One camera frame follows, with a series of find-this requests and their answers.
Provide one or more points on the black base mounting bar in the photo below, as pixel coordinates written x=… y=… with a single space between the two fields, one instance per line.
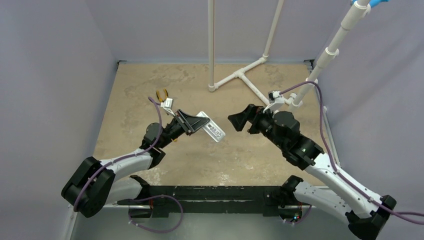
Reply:
x=159 y=201

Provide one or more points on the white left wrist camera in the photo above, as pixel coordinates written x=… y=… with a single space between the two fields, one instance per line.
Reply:
x=167 y=105

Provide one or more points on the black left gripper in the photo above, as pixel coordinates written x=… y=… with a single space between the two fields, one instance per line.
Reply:
x=191 y=124

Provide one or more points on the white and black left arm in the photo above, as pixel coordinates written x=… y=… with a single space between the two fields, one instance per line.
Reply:
x=96 y=183

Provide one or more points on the aluminium table frame rail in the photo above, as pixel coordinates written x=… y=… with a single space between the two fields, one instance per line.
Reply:
x=310 y=66

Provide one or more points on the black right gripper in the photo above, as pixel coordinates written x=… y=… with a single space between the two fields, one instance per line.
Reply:
x=252 y=119

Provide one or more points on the yellow handled pliers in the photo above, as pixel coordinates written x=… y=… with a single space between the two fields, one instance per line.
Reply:
x=159 y=96

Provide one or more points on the white PVC pipe frame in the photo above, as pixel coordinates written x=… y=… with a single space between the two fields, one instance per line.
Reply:
x=259 y=31

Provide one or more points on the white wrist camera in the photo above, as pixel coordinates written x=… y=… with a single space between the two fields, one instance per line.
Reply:
x=167 y=105
x=276 y=101

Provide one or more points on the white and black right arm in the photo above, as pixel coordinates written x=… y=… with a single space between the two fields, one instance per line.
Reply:
x=364 y=211

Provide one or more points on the white universal AC remote control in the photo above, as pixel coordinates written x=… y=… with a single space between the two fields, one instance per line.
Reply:
x=212 y=128

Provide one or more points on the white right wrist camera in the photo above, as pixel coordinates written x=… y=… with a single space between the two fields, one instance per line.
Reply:
x=276 y=101

